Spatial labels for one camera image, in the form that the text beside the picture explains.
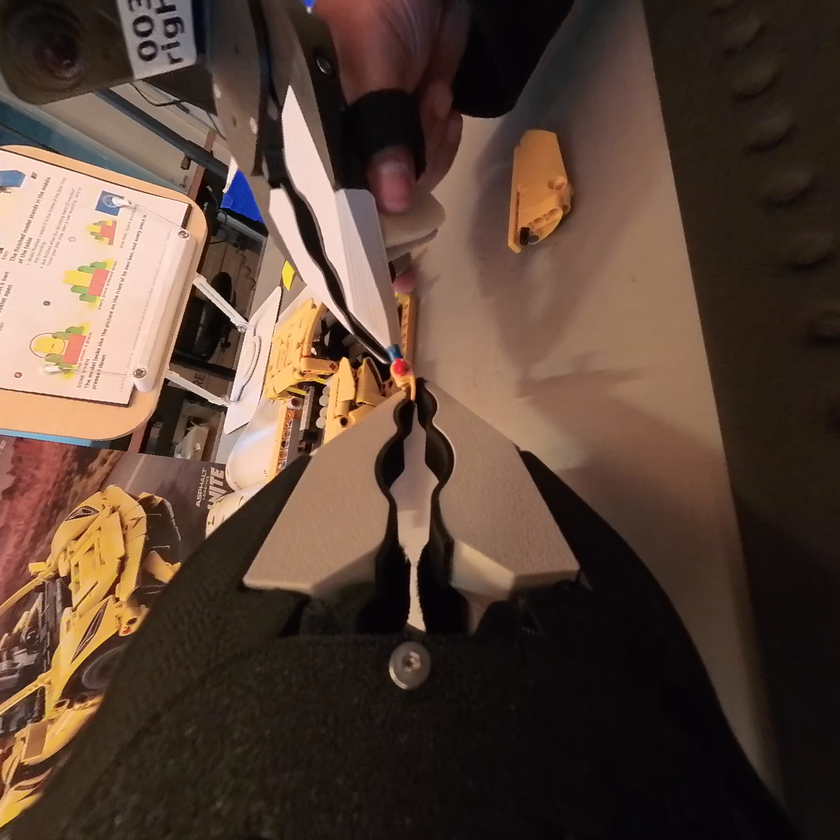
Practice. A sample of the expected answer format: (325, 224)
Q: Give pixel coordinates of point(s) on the yellow sticky note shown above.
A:
(288, 275)

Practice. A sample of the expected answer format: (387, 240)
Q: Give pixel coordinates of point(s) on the toy car set box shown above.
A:
(65, 525)

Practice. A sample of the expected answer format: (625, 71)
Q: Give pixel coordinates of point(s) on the open instruction booklet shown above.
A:
(253, 453)

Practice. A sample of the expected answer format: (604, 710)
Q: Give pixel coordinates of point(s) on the person's right hand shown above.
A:
(394, 39)

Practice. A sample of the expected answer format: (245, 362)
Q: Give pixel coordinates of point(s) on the blue storage bin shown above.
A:
(243, 197)

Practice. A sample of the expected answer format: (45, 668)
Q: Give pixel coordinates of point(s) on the grey desk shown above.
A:
(590, 328)

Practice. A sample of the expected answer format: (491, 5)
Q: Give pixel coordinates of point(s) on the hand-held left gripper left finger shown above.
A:
(321, 525)

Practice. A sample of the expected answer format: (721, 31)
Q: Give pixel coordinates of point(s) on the yellow toy brick car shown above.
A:
(295, 354)

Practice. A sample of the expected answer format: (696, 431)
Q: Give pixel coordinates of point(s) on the printed instruction sheet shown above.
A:
(98, 262)

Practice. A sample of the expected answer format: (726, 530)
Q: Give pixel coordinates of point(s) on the wooden clipboard board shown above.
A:
(65, 423)

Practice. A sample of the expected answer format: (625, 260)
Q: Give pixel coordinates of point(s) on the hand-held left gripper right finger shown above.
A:
(505, 525)

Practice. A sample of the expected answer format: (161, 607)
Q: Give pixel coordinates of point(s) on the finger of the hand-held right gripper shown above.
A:
(308, 262)
(348, 249)

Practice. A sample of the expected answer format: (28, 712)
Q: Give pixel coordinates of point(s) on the person's right forearm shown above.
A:
(512, 52)

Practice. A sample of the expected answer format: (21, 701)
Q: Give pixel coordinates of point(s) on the yellow brick subassembly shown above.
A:
(412, 387)

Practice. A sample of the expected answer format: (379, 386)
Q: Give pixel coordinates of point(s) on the yellow curved panel piece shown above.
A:
(538, 190)

